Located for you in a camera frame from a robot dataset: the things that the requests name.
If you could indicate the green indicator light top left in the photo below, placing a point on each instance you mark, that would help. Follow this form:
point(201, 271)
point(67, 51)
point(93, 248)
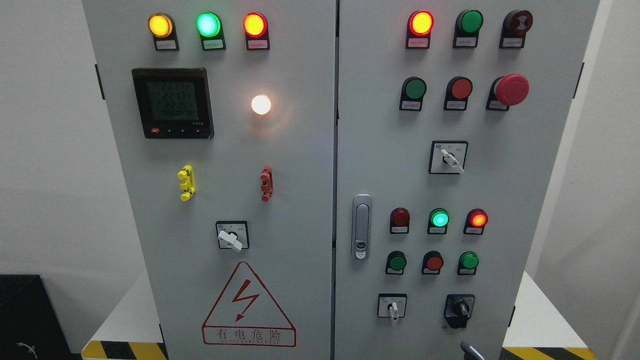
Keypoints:
point(211, 31)

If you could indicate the white selector switch upper right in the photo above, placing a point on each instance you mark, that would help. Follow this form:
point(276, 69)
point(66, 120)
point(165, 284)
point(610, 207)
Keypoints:
point(448, 156)

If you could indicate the white selector switch lower right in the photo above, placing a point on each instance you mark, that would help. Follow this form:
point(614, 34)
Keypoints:
point(392, 306)

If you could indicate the white selector switch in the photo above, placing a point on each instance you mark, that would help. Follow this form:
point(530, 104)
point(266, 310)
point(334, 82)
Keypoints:
point(392, 306)
point(448, 156)

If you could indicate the black digital power meter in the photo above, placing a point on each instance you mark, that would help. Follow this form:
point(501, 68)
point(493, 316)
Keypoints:
point(174, 103)

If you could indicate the grey left cabinet door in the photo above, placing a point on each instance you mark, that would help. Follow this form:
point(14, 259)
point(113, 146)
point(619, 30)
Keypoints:
point(291, 234)

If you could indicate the green push button lower row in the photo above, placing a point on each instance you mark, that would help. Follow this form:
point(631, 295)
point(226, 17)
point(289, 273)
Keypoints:
point(396, 263)

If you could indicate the white platform with hazard stripes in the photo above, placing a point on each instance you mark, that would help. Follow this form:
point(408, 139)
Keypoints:
point(537, 330)

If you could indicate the grey cabinet door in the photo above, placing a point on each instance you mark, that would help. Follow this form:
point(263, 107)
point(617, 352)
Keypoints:
point(291, 234)
point(385, 153)

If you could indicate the red push button second row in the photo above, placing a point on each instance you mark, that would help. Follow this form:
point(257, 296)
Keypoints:
point(458, 90)

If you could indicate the yellow terminal connector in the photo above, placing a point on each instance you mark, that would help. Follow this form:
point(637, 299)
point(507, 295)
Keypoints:
point(186, 182)

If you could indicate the black rotary knob switch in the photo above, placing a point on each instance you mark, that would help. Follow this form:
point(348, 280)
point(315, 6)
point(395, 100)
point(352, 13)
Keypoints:
point(458, 310)

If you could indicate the red push button lower row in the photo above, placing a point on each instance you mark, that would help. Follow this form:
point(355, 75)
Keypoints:
point(432, 263)

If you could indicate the orange-red indicator light left door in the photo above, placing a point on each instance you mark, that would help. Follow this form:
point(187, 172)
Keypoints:
point(256, 30)

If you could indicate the grey right cabinet door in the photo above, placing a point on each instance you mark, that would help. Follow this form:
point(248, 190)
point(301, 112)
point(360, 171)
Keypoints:
point(385, 153)

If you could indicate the yellow indicator light top left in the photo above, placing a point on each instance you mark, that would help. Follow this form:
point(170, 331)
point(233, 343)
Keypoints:
point(162, 28)

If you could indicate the red lit indicator right door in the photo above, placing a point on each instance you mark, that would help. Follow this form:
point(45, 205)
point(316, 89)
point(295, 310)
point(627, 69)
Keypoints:
point(418, 31)

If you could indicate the green push button top row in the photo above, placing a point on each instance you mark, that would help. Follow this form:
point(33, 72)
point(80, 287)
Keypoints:
point(467, 29)

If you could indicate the red indicator light right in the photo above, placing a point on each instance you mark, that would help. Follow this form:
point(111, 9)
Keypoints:
point(475, 223)

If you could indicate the dark red indicator light left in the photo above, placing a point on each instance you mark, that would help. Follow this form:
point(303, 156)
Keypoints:
point(399, 221)

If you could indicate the green illuminated button lower right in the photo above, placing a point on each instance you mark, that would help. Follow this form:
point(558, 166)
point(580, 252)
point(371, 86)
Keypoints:
point(467, 264)

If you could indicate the white glowing lamp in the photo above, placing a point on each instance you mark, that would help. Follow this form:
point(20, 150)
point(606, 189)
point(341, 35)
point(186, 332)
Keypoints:
point(261, 104)

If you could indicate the black box at lower left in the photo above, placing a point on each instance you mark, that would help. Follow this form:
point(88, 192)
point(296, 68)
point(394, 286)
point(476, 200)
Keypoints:
point(29, 328)

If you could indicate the dark red buzzer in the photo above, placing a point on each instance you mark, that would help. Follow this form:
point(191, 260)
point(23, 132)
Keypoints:
point(515, 26)

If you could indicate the red terminal connector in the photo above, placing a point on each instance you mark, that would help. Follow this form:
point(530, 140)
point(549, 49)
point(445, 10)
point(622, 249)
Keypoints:
point(267, 186)

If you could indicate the red electrical hazard warning sticker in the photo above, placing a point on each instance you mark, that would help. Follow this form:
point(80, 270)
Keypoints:
point(246, 314)

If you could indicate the green lit indicator light middle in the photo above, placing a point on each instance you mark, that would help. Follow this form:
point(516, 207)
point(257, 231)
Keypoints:
point(438, 222)

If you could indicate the red emergency stop mushroom button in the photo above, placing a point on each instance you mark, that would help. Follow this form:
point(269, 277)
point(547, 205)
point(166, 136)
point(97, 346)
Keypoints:
point(509, 90)

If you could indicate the green push button second row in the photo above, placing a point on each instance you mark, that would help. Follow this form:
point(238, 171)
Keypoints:
point(412, 94)

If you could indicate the white selector switch left door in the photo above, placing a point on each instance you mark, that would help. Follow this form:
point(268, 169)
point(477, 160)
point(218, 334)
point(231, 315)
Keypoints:
point(233, 235)

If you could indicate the silver door lock handle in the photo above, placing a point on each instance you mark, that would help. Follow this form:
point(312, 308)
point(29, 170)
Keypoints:
point(361, 217)

